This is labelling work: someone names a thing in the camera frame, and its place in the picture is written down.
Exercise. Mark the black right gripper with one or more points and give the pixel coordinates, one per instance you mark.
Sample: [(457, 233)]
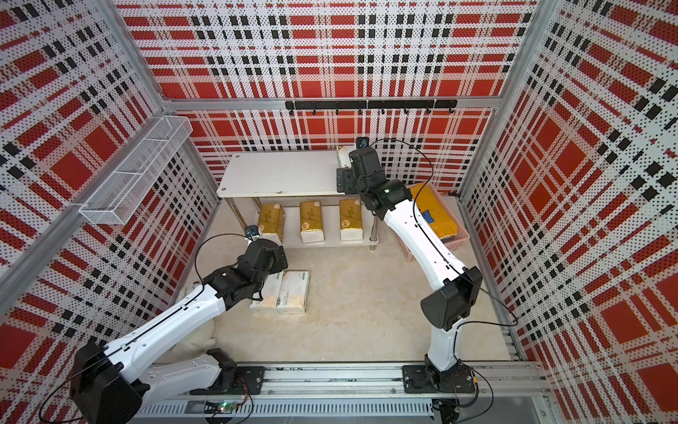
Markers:
[(347, 180)]

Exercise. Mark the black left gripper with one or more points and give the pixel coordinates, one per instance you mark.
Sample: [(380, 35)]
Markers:
[(281, 261)]

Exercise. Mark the white tissue pack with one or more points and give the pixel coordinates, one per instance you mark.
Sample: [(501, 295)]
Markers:
[(269, 295), (293, 293), (343, 156)]

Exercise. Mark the gold tissue pack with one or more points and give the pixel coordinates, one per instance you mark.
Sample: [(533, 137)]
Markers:
[(271, 222), (351, 222), (311, 222)]

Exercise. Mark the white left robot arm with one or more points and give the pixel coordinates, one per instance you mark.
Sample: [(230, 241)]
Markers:
[(111, 384)]

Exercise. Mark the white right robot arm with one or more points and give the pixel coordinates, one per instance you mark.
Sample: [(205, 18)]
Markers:
[(454, 287)]

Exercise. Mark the white two-tier metal shelf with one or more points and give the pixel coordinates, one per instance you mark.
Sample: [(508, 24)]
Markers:
[(290, 178)]

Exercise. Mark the yellow folded shirt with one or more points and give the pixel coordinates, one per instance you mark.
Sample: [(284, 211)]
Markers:
[(434, 211)]

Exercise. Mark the white plush toy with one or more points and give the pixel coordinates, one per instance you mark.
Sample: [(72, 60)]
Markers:
[(193, 345)]

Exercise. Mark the pink plastic basket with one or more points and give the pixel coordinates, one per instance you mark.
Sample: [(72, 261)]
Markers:
[(463, 236)]

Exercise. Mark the green circuit board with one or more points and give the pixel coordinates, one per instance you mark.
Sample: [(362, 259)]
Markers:
[(215, 408)]

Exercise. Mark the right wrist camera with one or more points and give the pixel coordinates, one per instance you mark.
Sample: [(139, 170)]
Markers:
[(362, 142)]

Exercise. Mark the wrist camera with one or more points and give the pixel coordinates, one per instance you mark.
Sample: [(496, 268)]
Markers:
[(252, 232), (362, 142)]

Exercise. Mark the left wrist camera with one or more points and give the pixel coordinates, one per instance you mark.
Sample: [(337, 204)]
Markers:
[(252, 232)]

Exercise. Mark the black wall hook rail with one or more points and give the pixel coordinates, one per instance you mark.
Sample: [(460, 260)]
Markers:
[(380, 105)]

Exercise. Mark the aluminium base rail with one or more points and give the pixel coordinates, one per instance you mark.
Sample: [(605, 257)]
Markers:
[(384, 392)]

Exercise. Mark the white wire mesh wall basket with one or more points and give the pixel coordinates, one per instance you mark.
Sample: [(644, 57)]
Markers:
[(119, 196)]

